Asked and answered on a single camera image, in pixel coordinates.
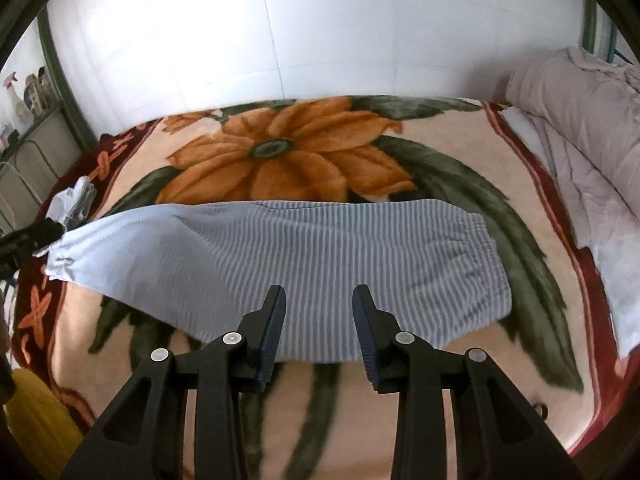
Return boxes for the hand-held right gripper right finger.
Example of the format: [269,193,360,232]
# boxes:
[351,284,583,480]

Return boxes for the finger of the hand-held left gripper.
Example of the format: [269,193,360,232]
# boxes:
[0,220,65,261]

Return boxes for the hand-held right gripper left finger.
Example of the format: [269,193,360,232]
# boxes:
[60,284,287,480]

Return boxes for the blue striped pants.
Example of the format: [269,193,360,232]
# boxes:
[44,199,513,363]

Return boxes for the folded striped garment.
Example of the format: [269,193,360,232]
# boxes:
[47,177,96,226]

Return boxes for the white spray bottle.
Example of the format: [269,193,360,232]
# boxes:
[2,71,33,128]

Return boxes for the yellow fuzzy cloth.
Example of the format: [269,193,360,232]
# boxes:
[5,367,83,480]

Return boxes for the floral fleece blanket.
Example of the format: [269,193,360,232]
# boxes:
[10,95,631,480]

